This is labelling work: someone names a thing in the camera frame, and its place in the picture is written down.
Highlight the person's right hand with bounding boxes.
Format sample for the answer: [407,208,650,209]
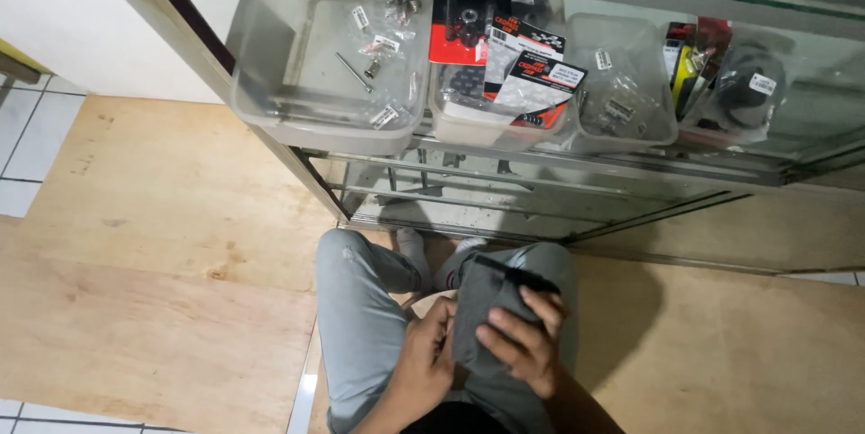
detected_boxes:
[475,284,570,400]

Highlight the person's left hand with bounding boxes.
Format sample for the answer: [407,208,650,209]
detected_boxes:
[387,295,460,409]

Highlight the grey cloth with black trim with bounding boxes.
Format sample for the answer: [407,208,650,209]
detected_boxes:
[449,253,563,381]

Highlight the white sock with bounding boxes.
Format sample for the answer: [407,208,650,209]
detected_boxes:
[396,227,434,294]
[432,238,489,292]

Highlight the grey trousers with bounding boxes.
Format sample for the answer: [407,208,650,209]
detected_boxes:
[314,228,579,434]

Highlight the black shirt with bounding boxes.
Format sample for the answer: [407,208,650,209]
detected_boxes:
[400,401,512,434]

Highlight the white plastic tub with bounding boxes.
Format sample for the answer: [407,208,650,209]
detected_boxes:
[428,62,577,152]

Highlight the flat clear labelled bag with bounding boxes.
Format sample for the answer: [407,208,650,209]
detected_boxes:
[361,72,421,132]

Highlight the large clear plastic tray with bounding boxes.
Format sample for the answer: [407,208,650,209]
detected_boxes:
[228,0,435,156]

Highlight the black white card packet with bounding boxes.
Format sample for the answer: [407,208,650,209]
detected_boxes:
[483,18,567,102]
[493,49,589,129]

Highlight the thin metal rod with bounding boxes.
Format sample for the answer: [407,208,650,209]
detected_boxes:
[335,51,374,94]

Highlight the clear plastic tub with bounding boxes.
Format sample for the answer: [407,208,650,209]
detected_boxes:
[563,12,679,154]

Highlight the red black blister pack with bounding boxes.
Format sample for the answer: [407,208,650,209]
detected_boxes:
[428,0,513,67]

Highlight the small bag with pink part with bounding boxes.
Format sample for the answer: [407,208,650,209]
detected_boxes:
[358,34,404,62]

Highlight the glass display cabinet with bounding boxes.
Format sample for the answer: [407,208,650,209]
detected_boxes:
[76,0,865,276]

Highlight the small clear labelled bag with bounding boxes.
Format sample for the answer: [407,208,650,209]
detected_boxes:
[346,1,379,39]

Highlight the bag of metal bolts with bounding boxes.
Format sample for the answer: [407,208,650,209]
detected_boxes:
[384,0,424,24]

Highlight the black round part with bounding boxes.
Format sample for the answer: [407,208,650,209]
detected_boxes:
[511,0,556,31]

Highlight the yellow red packet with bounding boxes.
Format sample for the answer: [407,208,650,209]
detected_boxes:
[664,20,700,114]

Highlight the yellow topped furniture edge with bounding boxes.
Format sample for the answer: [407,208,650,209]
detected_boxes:
[0,38,54,86]

